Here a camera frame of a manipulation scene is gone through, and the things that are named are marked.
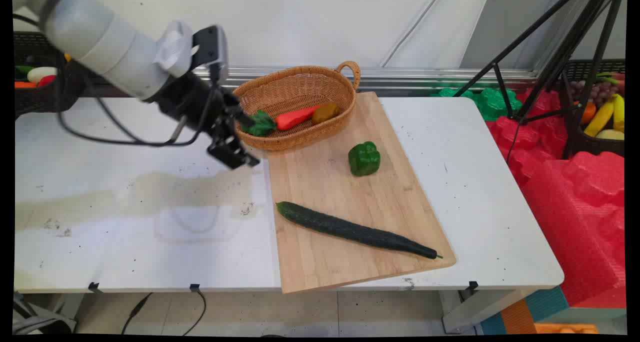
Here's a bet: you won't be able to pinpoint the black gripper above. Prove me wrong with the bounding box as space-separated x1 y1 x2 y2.
149 72 261 171

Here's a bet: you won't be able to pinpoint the oval wicker basket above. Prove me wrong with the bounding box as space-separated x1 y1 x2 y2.
232 60 362 152

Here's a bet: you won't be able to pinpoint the brown toy potato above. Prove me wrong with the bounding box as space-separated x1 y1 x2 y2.
312 102 341 126

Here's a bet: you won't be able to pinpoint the toy carrot with green leaves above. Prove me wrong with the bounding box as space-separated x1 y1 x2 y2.
240 104 321 137

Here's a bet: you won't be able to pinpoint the green toy bell pepper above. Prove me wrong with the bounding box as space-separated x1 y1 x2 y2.
348 141 381 177

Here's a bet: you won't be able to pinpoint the long dark green cucumber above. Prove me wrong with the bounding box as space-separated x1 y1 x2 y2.
275 201 444 261

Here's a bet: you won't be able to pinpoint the bamboo cutting board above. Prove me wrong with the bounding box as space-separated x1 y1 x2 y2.
264 91 457 295

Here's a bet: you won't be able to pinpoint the black plastic basket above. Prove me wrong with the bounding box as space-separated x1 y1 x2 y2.
14 31 87 117

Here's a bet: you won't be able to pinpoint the white toy vegetable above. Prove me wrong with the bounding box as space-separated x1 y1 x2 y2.
27 66 59 84

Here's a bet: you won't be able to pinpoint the green foam sheet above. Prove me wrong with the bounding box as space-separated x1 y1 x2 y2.
430 84 524 122

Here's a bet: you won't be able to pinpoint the grey equipment base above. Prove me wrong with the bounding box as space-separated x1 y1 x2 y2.
12 291 79 336

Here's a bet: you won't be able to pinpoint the white table leg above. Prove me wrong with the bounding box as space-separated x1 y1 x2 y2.
439 288 532 335

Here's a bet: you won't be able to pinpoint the black tripod stand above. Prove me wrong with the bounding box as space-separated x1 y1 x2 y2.
452 0 626 161

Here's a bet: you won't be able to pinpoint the teal and orange floor mat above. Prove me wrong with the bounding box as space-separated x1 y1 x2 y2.
480 286 571 336

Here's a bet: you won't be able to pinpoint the orange toy fruit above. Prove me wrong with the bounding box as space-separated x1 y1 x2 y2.
575 101 598 126

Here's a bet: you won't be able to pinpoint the red foam sheet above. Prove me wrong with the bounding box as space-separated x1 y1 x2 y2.
485 88 627 309

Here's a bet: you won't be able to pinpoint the dark fruit basket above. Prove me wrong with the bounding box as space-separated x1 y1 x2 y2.
559 58 626 158

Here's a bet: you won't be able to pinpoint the purple toy grapes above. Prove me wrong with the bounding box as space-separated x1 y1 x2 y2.
569 80 620 108

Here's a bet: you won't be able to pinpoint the yellow toy banana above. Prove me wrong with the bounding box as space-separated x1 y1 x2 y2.
612 93 626 133
583 96 615 138

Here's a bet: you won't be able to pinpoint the red and green toy vegetable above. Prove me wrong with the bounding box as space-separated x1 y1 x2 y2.
595 71 626 96

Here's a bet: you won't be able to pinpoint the orange foam piece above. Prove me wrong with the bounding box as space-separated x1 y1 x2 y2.
534 323 600 335

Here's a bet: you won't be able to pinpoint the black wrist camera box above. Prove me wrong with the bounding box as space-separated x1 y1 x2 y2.
192 25 230 83

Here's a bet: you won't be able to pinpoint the metal wall rail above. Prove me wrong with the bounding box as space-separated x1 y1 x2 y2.
192 65 543 91

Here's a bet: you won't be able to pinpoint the black floor cable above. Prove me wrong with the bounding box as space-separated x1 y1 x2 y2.
121 287 207 337

